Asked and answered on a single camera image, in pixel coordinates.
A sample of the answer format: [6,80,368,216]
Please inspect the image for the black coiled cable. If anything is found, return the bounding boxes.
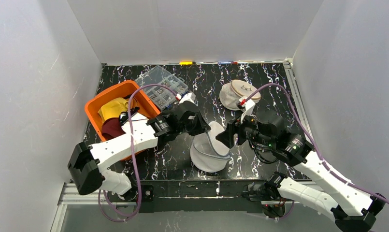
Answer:
[250,141,278,164]

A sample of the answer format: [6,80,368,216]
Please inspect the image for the clear plastic screw box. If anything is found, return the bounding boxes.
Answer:
[135,65,188,110]

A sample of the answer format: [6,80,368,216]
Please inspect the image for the white mesh bag blue trim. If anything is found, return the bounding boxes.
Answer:
[190,121,231,173]

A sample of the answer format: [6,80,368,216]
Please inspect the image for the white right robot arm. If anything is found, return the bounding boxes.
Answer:
[216,116,385,232]

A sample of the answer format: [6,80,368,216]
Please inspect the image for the white bra black straps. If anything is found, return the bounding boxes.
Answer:
[119,107,150,135]

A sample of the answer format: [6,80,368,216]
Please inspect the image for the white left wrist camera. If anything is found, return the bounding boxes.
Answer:
[179,92,196,104]

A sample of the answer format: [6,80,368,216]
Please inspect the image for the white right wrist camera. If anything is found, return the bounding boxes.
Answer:
[237,97,255,123]

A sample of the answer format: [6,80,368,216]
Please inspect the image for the yellow marker on wall edge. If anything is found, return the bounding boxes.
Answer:
[179,61,195,65]

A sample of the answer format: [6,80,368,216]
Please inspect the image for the white mesh bag beige trim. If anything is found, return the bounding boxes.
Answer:
[219,80,257,111]

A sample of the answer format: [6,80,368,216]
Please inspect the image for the yellow cloth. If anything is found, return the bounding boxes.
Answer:
[98,98,130,123]

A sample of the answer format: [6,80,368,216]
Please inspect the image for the maroon bra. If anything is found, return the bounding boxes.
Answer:
[101,118,125,140]

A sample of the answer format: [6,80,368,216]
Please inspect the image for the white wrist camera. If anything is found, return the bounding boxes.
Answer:
[237,97,255,123]
[179,92,196,104]

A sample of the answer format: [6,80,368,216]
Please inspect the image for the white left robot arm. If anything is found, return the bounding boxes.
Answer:
[68,101,211,195]

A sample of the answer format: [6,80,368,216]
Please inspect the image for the orange plastic basin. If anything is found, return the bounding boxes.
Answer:
[85,81,160,164]

